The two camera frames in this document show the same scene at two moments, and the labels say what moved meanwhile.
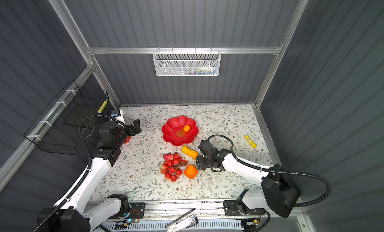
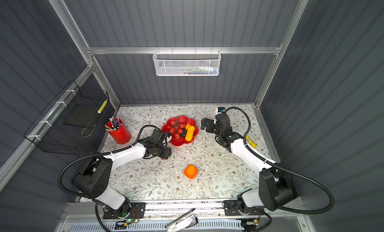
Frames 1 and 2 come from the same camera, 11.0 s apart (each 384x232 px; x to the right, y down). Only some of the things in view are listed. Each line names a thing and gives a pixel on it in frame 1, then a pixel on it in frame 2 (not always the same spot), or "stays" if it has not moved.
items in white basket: [199, 70] stays
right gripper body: [203, 162] to [212, 127]
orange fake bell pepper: [190, 171] stays
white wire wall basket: [185, 63] stays
